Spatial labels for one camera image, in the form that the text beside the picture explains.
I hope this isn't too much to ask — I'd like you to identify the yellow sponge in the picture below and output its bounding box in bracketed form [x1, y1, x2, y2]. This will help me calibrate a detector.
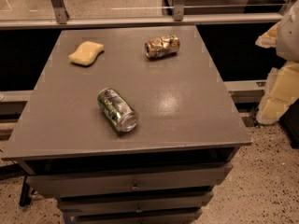
[68, 41, 105, 66]

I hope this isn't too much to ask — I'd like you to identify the green soda can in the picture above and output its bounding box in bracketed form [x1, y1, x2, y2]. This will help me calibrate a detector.
[97, 88, 138, 133]

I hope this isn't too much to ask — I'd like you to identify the metal railing frame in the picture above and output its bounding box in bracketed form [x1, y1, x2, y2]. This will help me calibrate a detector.
[0, 0, 296, 30]

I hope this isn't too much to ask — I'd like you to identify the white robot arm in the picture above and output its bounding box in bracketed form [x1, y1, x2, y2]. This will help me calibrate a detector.
[255, 0, 299, 125]

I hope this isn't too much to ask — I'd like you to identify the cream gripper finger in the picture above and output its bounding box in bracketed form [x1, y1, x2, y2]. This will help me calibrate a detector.
[256, 62, 299, 125]
[255, 22, 280, 49]

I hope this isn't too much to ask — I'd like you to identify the grey drawer cabinet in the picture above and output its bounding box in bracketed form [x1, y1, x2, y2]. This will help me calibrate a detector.
[4, 26, 250, 224]

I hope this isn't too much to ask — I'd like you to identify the crushed gold soda can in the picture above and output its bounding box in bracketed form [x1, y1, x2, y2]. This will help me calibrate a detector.
[145, 35, 180, 59]

